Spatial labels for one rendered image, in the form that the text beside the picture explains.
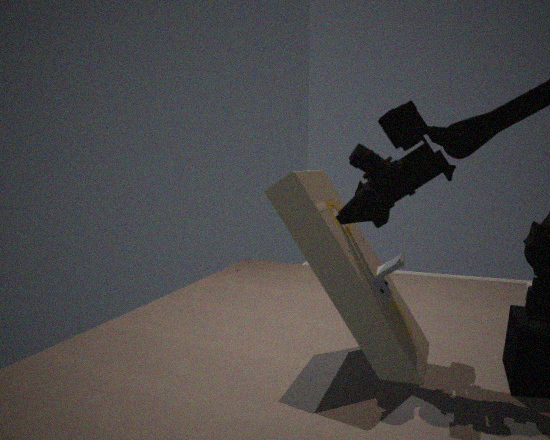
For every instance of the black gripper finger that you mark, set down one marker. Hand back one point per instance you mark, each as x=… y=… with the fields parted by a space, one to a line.
x=360 y=185
x=353 y=213

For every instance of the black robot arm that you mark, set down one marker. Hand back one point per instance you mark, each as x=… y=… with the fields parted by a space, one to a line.
x=404 y=127

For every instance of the tan rectangular panel with round hole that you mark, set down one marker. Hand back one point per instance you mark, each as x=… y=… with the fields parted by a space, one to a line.
x=344 y=262

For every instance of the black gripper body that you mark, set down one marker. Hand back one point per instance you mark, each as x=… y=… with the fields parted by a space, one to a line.
x=377 y=197

